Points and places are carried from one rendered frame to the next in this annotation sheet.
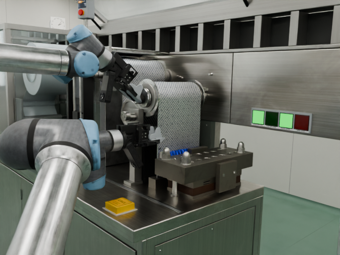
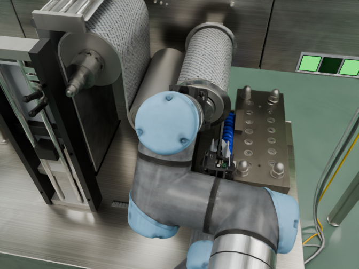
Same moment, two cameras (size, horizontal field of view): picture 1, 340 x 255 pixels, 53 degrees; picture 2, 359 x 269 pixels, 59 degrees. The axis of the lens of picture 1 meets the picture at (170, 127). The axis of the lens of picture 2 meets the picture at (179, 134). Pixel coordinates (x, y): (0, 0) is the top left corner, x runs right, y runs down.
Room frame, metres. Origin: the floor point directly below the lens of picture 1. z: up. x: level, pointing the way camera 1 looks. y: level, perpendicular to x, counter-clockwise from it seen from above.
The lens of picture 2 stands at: (0.94, 0.47, 1.74)
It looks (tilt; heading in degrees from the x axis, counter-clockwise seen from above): 47 degrees down; 322
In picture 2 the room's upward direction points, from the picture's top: straight up
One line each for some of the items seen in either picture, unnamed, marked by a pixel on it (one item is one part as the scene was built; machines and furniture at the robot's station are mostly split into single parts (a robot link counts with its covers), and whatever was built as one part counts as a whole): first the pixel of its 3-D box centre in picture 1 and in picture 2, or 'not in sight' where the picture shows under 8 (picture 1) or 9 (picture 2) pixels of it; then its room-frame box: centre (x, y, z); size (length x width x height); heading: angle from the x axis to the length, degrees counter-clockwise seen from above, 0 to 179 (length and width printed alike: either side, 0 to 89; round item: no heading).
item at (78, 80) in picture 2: (95, 74); (74, 85); (1.48, 0.32, 1.34); 0.06 x 0.03 x 0.03; 132
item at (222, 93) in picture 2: (146, 97); (198, 104); (1.35, 0.09, 1.25); 0.15 x 0.01 x 0.15; 42
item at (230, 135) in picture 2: (182, 153); (227, 136); (1.37, -0.05, 1.03); 0.21 x 0.04 x 0.03; 132
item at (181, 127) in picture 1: (179, 131); (223, 115); (1.39, -0.04, 1.11); 0.23 x 0.01 x 0.18; 132
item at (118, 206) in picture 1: (120, 205); not in sight; (1.08, 0.16, 0.91); 0.07 x 0.07 x 0.02; 42
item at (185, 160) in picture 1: (185, 157); (278, 168); (1.19, -0.06, 1.05); 0.04 x 0.04 x 0.04
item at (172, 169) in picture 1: (206, 162); (258, 136); (1.33, -0.15, 1.00); 0.40 x 0.16 x 0.06; 132
